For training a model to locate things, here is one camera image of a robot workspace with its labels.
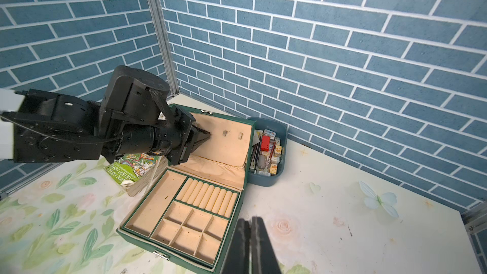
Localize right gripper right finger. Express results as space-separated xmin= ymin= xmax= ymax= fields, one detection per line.
xmin=250 ymin=216 xmax=282 ymax=274

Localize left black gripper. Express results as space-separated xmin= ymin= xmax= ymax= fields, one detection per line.
xmin=152 ymin=105 xmax=211 ymax=166

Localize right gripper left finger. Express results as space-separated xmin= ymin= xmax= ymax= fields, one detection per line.
xmin=221 ymin=218 xmax=251 ymax=274

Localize green jewelry box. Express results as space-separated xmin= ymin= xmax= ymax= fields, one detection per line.
xmin=117 ymin=108 xmax=254 ymax=273

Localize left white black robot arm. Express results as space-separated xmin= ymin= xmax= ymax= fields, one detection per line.
xmin=1 ymin=65 xmax=211 ymax=164

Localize small items in bin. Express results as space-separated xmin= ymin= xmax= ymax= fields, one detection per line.
xmin=250 ymin=128 xmax=284 ymax=177

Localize green paperback book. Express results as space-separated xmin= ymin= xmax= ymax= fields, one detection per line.
xmin=104 ymin=153 xmax=168 ymax=197

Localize floral table mat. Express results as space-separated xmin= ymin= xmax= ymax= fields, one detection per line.
xmin=1 ymin=141 xmax=481 ymax=273

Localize teal plastic bin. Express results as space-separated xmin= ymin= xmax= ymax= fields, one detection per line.
xmin=247 ymin=117 xmax=287 ymax=186

